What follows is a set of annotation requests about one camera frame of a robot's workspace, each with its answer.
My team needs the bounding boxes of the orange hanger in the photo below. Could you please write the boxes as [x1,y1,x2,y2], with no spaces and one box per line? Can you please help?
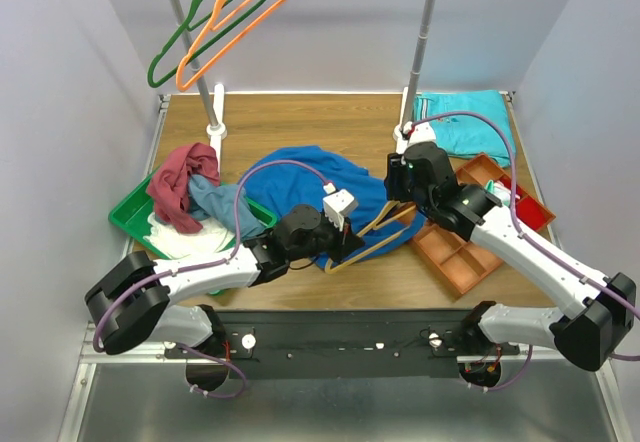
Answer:
[174,0,288,92]

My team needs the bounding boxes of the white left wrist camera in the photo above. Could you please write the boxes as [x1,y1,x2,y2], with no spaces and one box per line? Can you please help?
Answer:
[323,182,358,231]

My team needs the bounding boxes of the turquoise folded shorts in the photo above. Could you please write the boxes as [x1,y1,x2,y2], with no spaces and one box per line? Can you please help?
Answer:
[413,90,516,167]

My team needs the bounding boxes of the aluminium frame rail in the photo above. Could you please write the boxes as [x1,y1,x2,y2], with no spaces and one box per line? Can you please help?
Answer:
[80,323,209,364]

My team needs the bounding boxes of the brown compartment organizer tray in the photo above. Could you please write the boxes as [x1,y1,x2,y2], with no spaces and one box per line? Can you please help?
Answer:
[409,154,550,298]

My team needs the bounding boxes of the teal grey shirt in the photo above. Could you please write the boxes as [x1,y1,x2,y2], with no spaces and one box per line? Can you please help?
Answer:
[188,175,265,240]

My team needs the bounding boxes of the blue tank top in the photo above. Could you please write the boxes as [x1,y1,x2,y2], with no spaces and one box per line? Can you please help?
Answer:
[238,144,429,271]

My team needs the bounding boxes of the green hanger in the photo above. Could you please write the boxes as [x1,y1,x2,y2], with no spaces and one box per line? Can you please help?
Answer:
[147,0,267,89]

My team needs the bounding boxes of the red cloth in organizer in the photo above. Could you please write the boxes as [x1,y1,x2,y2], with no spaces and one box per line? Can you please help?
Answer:
[515,184,555,231]

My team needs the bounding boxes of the metal rack pole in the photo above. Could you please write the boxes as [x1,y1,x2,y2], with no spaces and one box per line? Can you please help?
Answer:
[404,0,436,121]
[155,0,225,131]

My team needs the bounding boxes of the white left rack foot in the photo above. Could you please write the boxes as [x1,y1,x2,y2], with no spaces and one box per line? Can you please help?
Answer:
[206,83,227,161]

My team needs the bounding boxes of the maroon shirt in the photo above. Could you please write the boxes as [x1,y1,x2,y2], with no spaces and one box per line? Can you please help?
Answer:
[146,142,221,235]

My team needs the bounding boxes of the left metal rack pole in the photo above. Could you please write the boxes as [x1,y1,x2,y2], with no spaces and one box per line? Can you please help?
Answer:
[155,0,225,131]

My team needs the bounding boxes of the yellow hanger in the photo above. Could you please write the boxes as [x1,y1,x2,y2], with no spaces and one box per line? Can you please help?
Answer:
[323,201,417,274]

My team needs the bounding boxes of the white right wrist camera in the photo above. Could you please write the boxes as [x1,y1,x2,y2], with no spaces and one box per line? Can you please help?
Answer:
[401,122,436,151]

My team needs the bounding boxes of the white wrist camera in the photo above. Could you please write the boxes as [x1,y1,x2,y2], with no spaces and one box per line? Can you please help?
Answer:
[323,182,358,231]
[401,122,436,151]

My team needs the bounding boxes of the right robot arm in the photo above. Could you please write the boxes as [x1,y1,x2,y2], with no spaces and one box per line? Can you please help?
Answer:
[385,141,637,372]

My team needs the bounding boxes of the mint green sock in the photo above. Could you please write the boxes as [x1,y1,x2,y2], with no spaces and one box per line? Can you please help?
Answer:
[485,180,512,207]

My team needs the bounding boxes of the right metal rack pole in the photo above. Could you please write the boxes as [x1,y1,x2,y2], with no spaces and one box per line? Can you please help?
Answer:
[404,0,436,121]

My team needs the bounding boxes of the white rack foot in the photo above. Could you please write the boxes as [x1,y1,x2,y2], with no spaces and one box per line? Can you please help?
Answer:
[206,83,227,161]
[392,87,417,155]

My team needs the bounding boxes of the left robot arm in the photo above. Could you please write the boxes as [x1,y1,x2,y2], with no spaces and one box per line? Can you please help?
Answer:
[85,204,364,355]

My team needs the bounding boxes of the white right rack foot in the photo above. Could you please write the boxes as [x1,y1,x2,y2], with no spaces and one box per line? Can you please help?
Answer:
[392,87,417,155]

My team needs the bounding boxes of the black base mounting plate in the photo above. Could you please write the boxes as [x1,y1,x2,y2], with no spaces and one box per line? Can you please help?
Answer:
[165,305,523,397]

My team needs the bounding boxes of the green plastic tray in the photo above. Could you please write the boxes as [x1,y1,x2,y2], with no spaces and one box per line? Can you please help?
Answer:
[107,169,279,297]

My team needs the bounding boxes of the white cloth in tray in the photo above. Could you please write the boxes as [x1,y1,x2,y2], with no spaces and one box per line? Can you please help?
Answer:
[143,212,234,259]

